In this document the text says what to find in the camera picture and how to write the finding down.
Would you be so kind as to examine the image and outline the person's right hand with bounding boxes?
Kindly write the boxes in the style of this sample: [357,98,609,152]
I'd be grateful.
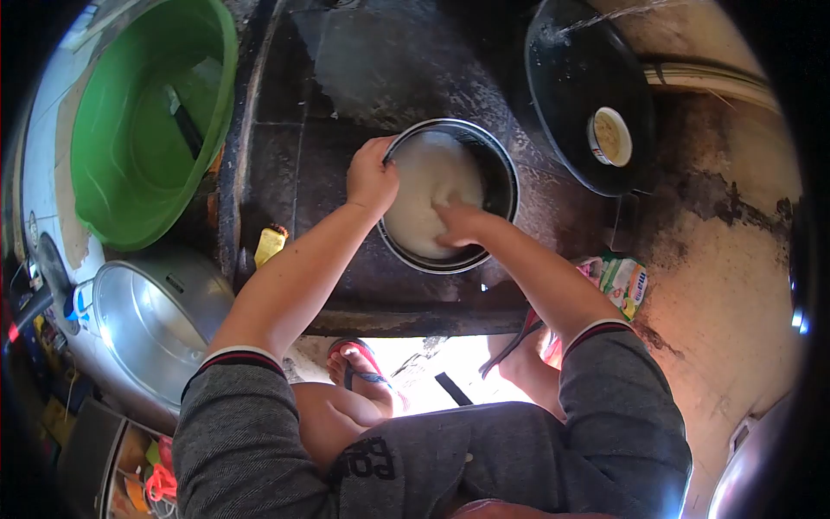
[431,198,503,250]

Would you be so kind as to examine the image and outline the person's left hand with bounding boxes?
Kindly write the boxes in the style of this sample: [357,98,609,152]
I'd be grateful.
[345,135,401,220]

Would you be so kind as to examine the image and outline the person's right fingers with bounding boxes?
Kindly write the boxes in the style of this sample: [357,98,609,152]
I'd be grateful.
[431,198,473,224]

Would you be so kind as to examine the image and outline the person's left fingers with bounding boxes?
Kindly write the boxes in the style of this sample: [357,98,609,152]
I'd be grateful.
[353,135,398,167]

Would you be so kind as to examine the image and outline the round metal cooking pot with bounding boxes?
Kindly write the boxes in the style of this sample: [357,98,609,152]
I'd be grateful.
[376,117,521,275]

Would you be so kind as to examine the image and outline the wet white rice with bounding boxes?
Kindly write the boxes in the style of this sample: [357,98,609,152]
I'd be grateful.
[389,131,486,260]

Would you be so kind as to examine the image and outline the pink packet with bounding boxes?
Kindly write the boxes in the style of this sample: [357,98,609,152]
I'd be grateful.
[573,256,604,288]

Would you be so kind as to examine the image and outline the yellow sponge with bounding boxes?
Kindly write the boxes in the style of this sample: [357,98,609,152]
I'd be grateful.
[253,223,290,269]

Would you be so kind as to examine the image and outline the black wok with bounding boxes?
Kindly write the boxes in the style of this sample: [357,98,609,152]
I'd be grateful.
[523,0,658,198]

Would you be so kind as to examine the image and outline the small white cup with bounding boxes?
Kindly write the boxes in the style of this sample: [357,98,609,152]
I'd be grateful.
[586,106,634,168]

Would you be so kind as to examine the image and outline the green and white packet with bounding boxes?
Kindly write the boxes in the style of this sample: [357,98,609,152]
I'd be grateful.
[597,252,650,323]

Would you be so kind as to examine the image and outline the person's legs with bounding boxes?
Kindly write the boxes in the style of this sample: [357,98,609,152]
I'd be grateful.
[288,306,584,519]

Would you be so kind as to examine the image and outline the green plastic basin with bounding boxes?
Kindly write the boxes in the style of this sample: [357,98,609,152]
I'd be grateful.
[69,0,239,253]

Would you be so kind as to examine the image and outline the large aluminium pot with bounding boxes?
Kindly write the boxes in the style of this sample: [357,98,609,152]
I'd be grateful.
[89,249,236,417]

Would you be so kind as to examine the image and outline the person's body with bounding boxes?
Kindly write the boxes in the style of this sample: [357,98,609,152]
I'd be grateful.
[172,319,693,519]

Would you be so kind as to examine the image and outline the shiny metal vessel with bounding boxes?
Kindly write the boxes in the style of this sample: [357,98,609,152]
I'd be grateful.
[705,394,800,519]

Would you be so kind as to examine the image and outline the box with clutter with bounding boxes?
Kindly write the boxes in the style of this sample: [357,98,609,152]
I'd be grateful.
[57,397,180,519]

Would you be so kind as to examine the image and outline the black strap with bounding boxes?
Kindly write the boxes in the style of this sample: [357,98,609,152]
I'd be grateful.
[434,372,475,408]

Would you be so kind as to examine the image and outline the black handled knife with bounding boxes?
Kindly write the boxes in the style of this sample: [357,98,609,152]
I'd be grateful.
[163,84,206,160]

